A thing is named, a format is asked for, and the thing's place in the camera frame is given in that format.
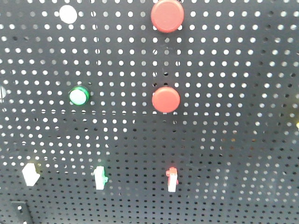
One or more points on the white green toggle switch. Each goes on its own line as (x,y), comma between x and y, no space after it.
(100,177)

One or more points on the red round push button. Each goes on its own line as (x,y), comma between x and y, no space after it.
(167,15)
(165,99)

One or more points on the lower red round push button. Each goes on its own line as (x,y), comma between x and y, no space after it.
(165,99)

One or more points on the upper red round push button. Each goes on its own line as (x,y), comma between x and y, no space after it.
(167,15)

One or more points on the green illuminated push button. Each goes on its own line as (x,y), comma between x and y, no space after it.
(79,95)

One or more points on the black perforated pegboard panel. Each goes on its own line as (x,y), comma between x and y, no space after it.
(233,138)

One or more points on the white red toggle switch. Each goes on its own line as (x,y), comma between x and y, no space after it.
(172,175)

